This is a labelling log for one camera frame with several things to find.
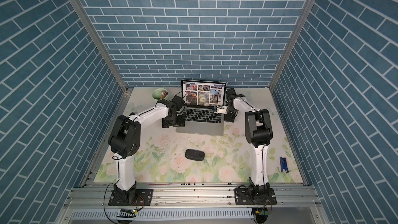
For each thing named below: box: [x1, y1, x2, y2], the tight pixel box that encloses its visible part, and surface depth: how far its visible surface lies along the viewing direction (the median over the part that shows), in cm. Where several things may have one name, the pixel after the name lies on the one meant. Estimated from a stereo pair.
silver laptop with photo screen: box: [175, 79, 227, 136], surface depth 104 cm
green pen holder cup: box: [151, 88, 169, 102], surface depth 100 cm
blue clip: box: [279, 156, 290, 174], surface depth 86 cm
